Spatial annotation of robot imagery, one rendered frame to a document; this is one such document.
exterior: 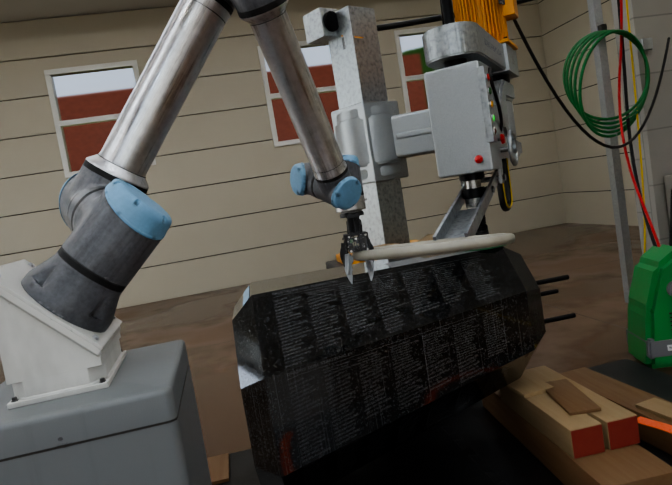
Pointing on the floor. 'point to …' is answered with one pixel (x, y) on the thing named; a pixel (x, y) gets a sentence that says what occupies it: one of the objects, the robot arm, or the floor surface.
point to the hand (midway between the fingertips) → (360, 277)
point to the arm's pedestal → (111, 429)
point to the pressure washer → (652, 306)
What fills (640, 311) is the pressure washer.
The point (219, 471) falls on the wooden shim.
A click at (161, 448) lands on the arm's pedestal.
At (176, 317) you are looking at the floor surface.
